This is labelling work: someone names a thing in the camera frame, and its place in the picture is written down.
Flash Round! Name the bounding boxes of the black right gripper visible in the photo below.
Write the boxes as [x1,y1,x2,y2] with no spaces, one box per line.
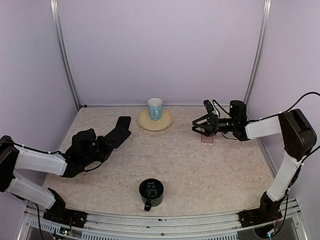
[193,112,237,136]

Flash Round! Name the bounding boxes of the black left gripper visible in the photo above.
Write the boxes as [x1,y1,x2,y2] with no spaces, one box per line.
[80,134,117,168]

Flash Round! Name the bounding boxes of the pink phone case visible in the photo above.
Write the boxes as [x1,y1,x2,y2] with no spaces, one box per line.
[199,135,215,146]

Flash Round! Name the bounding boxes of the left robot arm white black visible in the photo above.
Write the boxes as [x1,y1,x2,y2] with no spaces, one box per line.
[0,128,116,223]

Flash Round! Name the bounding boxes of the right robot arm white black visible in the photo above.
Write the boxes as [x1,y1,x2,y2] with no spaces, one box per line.
[192,100,317,226]

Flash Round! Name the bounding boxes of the beige plate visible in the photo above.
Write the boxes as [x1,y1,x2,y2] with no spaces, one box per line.
[137,109,173,132]

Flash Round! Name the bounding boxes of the light blue mug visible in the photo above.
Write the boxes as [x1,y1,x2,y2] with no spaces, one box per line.
[147,98,163,121]

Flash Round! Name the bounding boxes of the black mug with green print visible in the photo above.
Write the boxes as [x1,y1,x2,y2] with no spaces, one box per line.
[138,178,164,212]

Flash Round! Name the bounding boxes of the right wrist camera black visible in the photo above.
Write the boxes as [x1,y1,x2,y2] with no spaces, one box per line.
[203,99,216,115]

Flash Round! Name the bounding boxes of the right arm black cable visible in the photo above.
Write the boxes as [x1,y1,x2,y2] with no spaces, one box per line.
[279,91,320,116]

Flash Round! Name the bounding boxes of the aluminium front rail frame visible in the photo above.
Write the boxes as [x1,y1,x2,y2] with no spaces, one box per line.
[17,197,308,240]

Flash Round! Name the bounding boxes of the right aluminium corner post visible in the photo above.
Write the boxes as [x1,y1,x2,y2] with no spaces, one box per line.
[244,0,272,105]

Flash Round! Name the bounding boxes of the aluminium corner post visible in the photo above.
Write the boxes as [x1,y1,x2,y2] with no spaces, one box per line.
[244,0,272,105]
[50,0,82,111]

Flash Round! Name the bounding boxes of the left aluminium corner post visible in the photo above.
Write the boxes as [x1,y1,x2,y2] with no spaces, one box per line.
[50,0,82,111]

